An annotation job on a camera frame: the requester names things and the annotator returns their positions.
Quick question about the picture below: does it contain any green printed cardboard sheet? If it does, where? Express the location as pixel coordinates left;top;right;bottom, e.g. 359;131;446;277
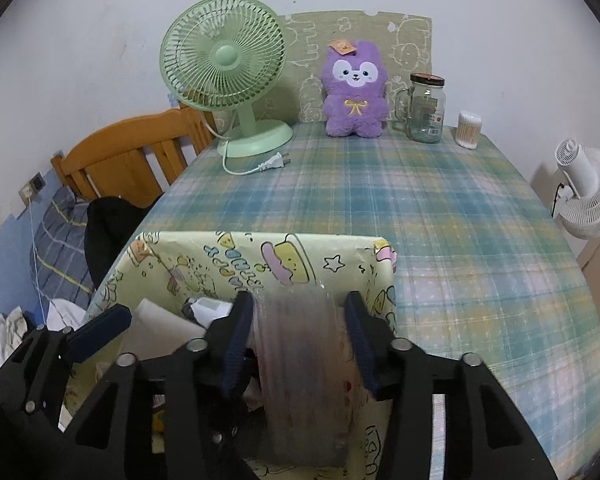
212;10;433;123

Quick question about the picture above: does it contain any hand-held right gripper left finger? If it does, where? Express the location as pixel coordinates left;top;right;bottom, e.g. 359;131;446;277
62;290;257;480

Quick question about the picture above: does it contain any wall socket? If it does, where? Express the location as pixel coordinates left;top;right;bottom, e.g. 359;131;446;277
19;171;47;207

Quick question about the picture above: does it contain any pink card clear packet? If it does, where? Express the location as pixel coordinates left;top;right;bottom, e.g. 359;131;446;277
252;285;361;467

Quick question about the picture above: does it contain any green fan power cable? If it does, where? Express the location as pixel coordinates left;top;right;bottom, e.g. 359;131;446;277
207;120;291;177

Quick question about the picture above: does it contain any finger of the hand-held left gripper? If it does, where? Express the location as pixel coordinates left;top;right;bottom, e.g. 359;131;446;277
62;304;132;363

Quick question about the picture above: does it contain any purple plush toy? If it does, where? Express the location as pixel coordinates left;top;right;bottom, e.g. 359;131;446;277
321;39;388;139

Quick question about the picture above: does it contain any white cloth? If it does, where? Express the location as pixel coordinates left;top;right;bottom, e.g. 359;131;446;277
122;298;208;361
0;308;33;378
45;298;88;333

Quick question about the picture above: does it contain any glass mug jar with lid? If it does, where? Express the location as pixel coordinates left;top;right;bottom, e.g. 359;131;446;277
391;73;446;143

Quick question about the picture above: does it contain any green desk fan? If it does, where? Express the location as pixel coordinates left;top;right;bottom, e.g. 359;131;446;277
160;0;293;158

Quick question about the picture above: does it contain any thin white charging cable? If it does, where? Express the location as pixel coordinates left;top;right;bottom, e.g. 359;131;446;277
29;202;48;316

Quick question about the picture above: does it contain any black jacket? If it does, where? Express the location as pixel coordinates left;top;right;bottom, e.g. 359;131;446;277
84;196;153;288

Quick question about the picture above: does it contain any white wall fan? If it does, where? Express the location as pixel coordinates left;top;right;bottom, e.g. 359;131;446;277
552;139;600;239

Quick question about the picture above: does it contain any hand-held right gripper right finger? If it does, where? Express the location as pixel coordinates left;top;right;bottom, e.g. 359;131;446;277
343;290;558;480

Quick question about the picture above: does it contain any crumpled white cloth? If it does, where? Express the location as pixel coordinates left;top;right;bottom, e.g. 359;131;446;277
0;308;33;378

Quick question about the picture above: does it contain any cotton swab container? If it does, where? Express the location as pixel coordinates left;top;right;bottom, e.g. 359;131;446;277
455;111;482;149

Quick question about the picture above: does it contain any plaid bedding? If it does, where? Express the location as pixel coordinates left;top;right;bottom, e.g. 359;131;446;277
30;187;97;308

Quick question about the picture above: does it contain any cartoon print storage box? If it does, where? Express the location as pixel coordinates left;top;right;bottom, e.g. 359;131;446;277
65;230;398;480

